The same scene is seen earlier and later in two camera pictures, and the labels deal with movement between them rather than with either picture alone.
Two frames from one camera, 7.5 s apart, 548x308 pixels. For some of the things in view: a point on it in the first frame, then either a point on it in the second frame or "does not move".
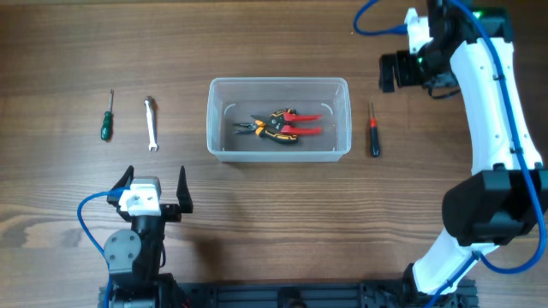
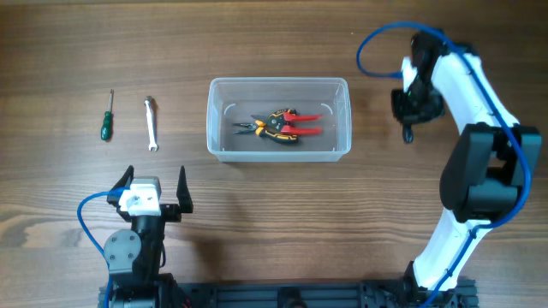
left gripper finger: [183, 195] does not move
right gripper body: [425, 68] → [419, 103]
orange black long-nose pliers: [258, 127] does not move
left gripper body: [169, 213] does not move
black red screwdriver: [374, 147] → [408, 134]
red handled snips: [280, 121] does not move
